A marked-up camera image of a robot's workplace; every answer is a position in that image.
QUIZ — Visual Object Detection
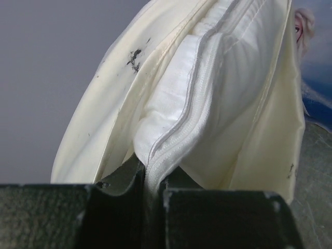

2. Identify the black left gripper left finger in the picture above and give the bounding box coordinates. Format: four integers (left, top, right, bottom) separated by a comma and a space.
1, 156, 145, 248

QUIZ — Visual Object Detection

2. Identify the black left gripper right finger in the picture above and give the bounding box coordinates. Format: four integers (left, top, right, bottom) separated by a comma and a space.
160, 168, 303, 248

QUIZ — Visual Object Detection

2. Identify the cream pillowcase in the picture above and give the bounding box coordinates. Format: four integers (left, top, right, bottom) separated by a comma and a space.
51, 1, 305, 203

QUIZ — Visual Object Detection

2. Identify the white pillow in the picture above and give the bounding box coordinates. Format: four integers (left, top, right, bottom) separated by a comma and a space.
133, 1, 291, 196

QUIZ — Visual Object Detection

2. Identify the blue Elsa pillow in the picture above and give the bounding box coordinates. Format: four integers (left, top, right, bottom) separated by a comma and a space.
295, 7, 331, 133

